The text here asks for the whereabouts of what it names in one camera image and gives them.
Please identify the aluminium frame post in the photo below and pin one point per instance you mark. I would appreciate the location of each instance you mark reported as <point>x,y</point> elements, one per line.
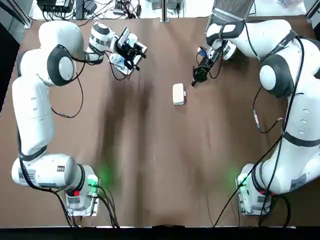
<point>313,8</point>
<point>165,10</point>
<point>28,21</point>

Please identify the white side desk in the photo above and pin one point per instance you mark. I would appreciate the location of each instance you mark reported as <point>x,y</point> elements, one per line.
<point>197,11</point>

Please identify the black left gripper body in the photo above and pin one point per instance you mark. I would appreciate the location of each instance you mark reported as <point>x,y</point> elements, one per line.
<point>128,51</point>

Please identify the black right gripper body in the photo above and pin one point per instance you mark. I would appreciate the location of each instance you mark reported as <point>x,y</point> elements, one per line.
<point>203,70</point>

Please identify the silver aluminium case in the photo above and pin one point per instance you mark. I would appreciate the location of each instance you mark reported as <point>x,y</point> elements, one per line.
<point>232,10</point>

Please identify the small white medicine box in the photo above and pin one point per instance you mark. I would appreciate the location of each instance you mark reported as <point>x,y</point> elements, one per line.
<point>178,95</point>

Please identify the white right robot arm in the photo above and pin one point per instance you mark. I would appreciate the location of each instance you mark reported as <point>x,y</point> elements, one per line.
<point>305,120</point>

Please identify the black network switch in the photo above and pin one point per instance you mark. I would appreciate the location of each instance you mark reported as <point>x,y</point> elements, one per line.
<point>52,6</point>

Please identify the black usb hub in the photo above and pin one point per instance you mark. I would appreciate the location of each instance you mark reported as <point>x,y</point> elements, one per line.
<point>120,11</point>

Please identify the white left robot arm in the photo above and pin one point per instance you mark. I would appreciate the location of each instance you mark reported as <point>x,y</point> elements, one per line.
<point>32,105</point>

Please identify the black plug adapter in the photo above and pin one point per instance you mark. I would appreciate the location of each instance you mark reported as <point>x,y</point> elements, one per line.
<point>90,6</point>

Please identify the grey power adapter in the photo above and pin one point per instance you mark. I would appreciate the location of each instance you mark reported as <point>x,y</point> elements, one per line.
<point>79,8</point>

